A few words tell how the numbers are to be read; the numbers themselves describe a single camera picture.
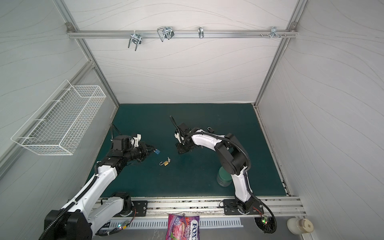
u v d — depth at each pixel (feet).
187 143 2.28
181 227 2.21
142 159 2.40
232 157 1.69
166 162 2.92
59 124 2.25
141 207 2.40
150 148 2.59
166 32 2.51
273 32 2.51
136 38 2.59
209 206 2.47
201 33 2.56
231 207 2.32
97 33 2.61
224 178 2.40
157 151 2.61
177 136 2.89
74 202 1.36
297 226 2.08
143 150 2.32
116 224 2.30
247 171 1.66
